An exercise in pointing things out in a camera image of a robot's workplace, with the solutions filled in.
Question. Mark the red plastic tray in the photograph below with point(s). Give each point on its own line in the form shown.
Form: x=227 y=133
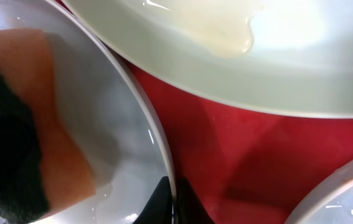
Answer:
x=253 y=133

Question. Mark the orange green sponge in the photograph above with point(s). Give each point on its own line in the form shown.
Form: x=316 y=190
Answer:
x=42 y=171

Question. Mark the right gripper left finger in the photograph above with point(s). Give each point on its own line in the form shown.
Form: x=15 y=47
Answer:
x=158 y=209

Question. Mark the light blue plate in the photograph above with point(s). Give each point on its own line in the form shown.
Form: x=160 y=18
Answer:
x=226 y=46
x=106 y=112
x=331 y=201

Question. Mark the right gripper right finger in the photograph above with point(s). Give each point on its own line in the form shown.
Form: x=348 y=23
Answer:
x=189 y=207

